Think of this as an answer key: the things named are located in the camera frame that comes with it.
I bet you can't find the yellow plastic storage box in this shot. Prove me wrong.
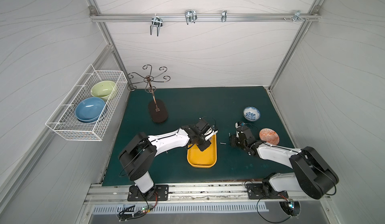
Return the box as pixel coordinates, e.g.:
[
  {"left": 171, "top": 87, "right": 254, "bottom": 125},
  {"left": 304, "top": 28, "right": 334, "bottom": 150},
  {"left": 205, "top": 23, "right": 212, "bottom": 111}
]
[{"left": 187, "top": 135, "right": 218, "bottom": 168}]

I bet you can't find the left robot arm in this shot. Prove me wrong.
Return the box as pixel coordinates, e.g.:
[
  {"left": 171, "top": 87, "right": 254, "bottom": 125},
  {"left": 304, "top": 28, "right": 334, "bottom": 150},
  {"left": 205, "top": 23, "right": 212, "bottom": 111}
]
[{"left": 118, "top": 118, "right": 218, "bottom": 194}]

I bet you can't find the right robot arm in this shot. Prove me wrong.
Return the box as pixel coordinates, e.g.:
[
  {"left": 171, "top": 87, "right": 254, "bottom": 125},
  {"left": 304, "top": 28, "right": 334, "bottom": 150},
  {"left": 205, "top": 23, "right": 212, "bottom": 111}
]
[{"left": 229, "top": 122, "right": 339, "bottom": 200}]

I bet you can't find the red patterned bowl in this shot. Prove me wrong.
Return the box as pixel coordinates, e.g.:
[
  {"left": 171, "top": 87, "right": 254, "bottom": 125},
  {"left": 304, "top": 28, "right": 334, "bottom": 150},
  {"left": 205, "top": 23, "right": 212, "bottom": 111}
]
[{"left": 259, "top": 128, "right": 280, "bottom": 145}]

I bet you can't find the blue white patterned bowl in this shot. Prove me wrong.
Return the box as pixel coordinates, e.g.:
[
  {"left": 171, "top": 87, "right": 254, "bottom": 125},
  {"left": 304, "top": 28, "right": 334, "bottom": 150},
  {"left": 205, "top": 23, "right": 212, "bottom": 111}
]
[{"left": 243, "top": 106, "right": 261, "bottom": 122}]

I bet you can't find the green mat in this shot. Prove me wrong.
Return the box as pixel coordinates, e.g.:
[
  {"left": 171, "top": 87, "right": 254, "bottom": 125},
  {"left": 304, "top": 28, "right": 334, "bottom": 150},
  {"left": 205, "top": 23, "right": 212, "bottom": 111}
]
[{"left": 102, "top": 87, "right": 293, "bottom": 186}]

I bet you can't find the bronze hook stand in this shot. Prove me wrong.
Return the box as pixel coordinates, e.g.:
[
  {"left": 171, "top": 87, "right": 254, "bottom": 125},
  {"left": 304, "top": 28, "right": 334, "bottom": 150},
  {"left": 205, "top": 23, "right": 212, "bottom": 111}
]
[{"left": 128, "top": 64, "right": 171, "bottom": 124}]

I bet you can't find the green bowl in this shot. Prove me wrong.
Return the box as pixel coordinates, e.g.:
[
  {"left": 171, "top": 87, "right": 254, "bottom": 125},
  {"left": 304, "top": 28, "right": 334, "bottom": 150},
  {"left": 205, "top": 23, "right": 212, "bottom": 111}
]
[{"left": 90, "top": 80, "right": 117, "bottom": 102}]

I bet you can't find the looped metal hook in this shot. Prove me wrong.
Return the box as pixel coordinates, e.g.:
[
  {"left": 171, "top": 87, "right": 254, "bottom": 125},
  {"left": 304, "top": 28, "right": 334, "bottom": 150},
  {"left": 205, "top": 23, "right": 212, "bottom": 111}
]
[{"left": 184, "top": 10, "right": 198, "bottom": 25}]

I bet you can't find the double metal hook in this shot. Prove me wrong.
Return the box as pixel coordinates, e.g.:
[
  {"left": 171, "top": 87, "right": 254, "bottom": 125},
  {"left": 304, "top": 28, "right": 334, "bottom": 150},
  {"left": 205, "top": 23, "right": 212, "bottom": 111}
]
[{"left": 150, "top": 16, "right": 163, "bottom": 36}]

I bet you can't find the small metal hook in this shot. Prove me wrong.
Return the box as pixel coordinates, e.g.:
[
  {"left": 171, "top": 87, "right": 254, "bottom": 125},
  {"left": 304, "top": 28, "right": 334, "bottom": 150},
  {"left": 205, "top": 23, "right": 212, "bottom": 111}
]
[{"left": 221, "top": 10, "right": 227, "bottom": 23}]

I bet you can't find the white vent strip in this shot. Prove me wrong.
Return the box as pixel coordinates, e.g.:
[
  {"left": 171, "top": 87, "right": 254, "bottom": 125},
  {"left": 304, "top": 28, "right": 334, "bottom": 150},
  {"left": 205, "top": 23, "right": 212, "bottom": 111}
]
[{"left": 92, "top": 201, "right": 269, "bottom": 215}]

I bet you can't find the right metal hook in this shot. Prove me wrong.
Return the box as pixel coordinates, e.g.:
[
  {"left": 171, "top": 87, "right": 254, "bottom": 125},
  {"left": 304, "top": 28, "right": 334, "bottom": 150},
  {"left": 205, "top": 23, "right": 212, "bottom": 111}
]
[{"left": 282, "top": 10, "right": 310, "bottom": 23}]

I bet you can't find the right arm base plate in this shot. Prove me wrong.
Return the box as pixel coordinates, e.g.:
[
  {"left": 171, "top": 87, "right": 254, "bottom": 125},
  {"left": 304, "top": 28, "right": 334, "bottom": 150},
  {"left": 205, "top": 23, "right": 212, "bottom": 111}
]
[{"left": 244, "top": 183, "right": 289, "bottom": 200}]

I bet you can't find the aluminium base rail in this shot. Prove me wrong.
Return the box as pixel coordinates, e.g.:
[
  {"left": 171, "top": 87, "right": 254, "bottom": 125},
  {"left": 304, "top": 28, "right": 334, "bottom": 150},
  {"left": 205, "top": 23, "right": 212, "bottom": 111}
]
[{"left": 84, "top": 181, "right": 331, "bottom": 204}]

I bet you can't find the right black cable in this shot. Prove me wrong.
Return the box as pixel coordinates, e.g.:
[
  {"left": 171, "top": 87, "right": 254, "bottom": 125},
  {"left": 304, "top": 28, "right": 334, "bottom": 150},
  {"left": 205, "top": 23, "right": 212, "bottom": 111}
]
[{"left": 255, "top": 193, "right": 294, "bottom": 224}]

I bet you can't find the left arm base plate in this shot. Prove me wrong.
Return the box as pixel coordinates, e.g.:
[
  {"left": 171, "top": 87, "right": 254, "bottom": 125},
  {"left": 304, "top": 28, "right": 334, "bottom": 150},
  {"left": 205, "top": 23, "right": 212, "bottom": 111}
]
[{"left": 127, "top": 184, "right": 169, "bottom": 202}]

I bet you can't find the left black cable bundle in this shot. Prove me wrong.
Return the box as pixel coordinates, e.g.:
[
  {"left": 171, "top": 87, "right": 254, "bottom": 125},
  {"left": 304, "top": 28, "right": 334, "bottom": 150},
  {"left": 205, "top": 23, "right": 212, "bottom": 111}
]
[{"left": 117, "top": 190, "right": 158, "bottom": 222}]

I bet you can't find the white wire basket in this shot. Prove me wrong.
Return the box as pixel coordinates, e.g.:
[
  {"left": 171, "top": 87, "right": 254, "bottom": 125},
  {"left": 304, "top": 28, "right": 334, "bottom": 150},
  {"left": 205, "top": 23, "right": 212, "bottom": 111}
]
[{"left": 46, "top": 65, "right": 127, "bottom": 141}]

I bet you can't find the aluminium cross rail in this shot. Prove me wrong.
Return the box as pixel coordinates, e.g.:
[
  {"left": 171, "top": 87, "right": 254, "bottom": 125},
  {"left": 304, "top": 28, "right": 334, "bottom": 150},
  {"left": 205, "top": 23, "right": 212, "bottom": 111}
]
[{"left": 90, "top": 13, "right": 321, "bottom": 23}]

